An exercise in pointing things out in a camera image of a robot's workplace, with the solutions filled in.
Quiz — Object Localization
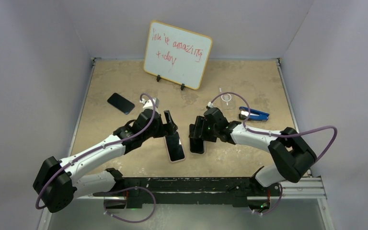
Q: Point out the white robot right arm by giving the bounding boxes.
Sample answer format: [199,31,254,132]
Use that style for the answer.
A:
[189,108,317,195]

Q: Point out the beige phone case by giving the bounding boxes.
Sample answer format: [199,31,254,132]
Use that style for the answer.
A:
[188,136,207,155]

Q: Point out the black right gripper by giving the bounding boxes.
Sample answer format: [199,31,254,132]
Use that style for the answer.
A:
[190,116,219,143]

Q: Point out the yellow framed whiteboard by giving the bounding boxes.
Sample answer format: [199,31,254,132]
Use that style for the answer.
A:
[143,21,213,90]

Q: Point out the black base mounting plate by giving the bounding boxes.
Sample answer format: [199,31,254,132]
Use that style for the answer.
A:
[92,176,281,209]

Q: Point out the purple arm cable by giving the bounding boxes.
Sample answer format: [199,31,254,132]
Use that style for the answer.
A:
[208,92,338,164]
[35,92,157,210]

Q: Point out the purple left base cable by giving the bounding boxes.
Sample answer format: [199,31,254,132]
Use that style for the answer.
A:
[103,185,157,223]

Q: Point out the green phone black screen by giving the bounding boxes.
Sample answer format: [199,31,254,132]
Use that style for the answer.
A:
[165,131,185,162]

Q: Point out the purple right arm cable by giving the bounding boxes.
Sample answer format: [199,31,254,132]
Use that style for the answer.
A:
[208,92,338,164]

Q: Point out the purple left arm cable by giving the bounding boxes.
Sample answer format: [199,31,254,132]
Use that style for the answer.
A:
[35,92,157,210]

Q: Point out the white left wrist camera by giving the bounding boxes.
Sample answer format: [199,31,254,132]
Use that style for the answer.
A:
[140,97,160,113]

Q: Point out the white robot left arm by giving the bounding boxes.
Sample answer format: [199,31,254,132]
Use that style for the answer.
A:
[33,109,178,213]

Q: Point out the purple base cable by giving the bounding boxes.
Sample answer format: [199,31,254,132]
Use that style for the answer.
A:
[251,184,285,217]
[103,185,157,223]

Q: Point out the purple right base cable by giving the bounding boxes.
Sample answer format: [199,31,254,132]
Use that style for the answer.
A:
[251,184,285,217]

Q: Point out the blue black stapler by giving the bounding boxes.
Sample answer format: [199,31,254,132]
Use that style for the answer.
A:
[238,106,270,122]

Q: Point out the aluminium frame rail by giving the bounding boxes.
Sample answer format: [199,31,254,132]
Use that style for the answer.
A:
[74,177,326,201]

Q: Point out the clear magsafe phone case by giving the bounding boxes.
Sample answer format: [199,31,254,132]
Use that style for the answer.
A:
[216,85,236,110]

